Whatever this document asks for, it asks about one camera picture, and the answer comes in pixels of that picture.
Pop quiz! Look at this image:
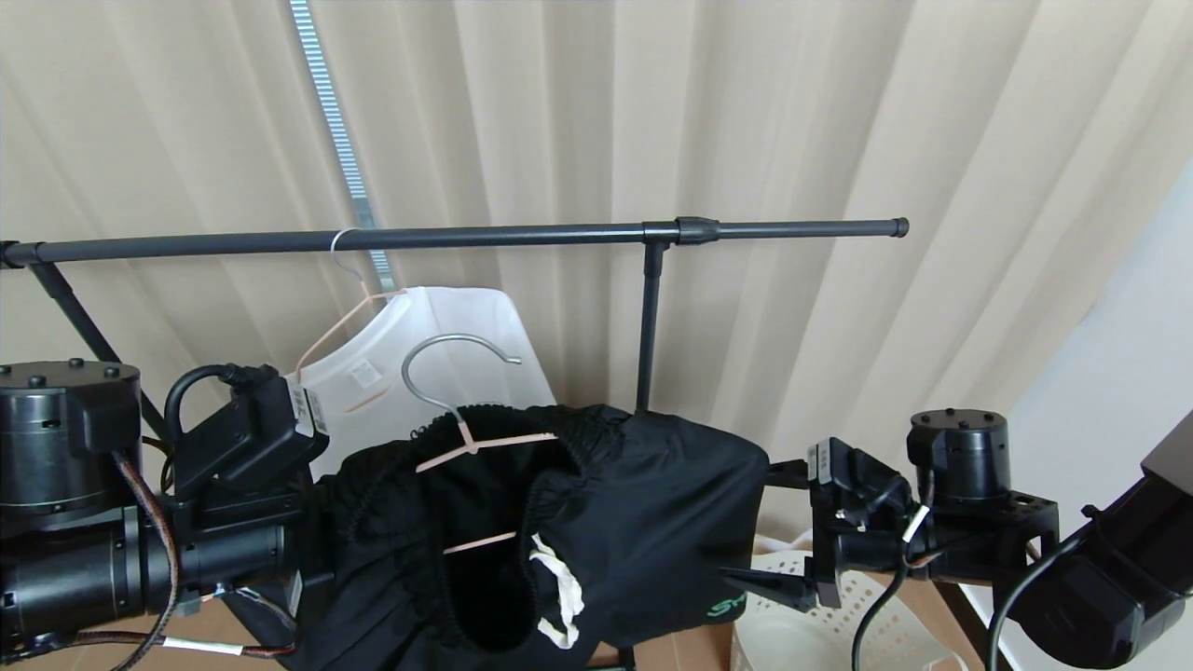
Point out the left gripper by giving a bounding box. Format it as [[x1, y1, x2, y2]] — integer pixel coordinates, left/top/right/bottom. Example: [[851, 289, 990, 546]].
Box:
[[121, 520, 309, 609]]

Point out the white printed t-shirt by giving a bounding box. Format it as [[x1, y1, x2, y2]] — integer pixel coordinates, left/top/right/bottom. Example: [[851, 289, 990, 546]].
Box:
[[284, 285, 557, 478]]

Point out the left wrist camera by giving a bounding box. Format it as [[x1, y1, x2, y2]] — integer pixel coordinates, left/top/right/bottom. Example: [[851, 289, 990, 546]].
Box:
[[172, 368, 329, 500]]

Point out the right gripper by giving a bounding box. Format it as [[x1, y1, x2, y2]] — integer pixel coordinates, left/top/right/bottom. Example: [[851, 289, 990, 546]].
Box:
[[720, 459, 933, 613]]

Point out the black clothes rack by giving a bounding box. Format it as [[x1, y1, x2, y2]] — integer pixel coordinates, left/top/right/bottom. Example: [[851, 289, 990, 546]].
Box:
[[0, 216, 910, 671]]

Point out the beige curtain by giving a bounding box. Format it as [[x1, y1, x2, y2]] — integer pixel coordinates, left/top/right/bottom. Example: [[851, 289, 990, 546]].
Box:
[[0, 0, 1193, 560]]

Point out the pink clothes hanger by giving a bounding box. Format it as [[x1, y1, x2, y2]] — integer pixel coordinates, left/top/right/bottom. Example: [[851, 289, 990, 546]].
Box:
[[294, 229, 411, 413], [403, 334, 560, 557]]

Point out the white laundry basket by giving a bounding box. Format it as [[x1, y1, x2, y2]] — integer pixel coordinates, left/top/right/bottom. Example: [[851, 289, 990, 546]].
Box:
[[730, 533, 970, 671]]

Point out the black garment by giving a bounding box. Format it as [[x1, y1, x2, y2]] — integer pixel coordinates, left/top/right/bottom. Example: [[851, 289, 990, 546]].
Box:
[[224, 403, 772, 671]]

